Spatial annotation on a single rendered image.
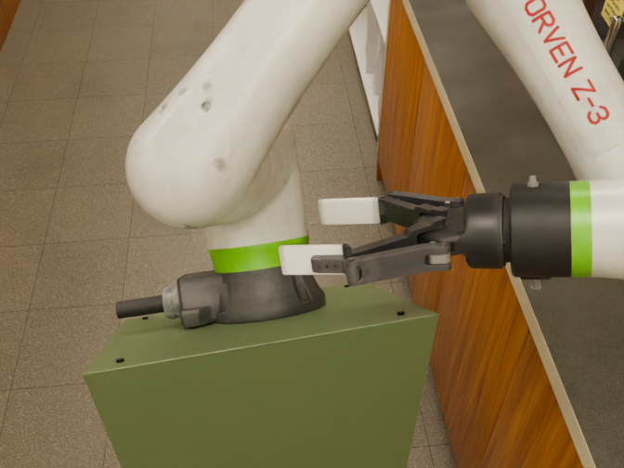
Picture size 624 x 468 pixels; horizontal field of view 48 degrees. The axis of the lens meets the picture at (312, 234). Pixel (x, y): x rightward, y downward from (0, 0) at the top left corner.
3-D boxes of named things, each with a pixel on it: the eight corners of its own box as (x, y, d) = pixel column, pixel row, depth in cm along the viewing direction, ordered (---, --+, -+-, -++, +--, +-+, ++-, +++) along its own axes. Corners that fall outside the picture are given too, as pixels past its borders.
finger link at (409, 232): (442, 250, 72) (449, 254, 71) (344, 281, 68) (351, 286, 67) (439, 214, 70) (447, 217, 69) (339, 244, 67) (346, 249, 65)
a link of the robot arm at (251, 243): (183, 280, 83) (159, 120, 82) (234, 264, 98) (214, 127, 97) (287, 268, 80) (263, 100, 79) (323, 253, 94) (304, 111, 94)
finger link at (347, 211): (376, 199, 79) (377, 196, 80) (317, 201, 81) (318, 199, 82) (379, 224, 80) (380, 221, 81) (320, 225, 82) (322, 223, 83)
